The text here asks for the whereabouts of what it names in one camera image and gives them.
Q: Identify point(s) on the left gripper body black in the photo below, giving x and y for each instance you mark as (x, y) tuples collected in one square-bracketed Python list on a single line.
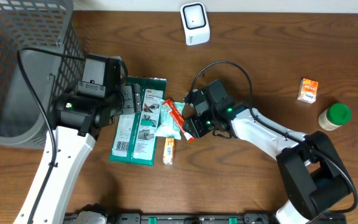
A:
[(128, 99)]

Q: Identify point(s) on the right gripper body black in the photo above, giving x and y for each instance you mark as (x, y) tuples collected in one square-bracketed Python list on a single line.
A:
[(204, 124)]

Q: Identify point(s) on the teal white snack pouch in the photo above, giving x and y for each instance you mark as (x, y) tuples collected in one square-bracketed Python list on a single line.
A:
[(167, 128)]

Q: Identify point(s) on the red white packet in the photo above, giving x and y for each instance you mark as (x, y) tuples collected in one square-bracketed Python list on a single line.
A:
[(172, 109)]

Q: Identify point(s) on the green sponge pack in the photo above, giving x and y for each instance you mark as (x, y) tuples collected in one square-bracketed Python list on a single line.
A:
[(135, 139)]

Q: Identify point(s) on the orange juice carton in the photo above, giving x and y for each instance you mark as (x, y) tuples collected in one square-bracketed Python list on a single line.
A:
[(307, 91), (168, 151)]

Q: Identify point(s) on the green lid jar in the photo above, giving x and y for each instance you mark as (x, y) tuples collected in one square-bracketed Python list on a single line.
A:
[(334, 117)]

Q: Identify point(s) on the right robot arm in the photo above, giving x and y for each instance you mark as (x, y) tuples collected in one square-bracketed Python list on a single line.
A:
[(312, 172)]

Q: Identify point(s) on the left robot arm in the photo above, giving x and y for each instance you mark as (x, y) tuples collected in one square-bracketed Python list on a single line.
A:
[(77, 118)]

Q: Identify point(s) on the white barcode scanner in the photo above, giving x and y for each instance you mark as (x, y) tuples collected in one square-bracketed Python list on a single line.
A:
[(195, 23)]

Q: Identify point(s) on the grey plastic mesh basket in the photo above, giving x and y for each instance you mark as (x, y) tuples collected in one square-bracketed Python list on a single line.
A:
[(40, 55)]

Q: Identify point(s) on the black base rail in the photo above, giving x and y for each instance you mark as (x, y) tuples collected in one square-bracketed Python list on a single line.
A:
[(135, 218)]

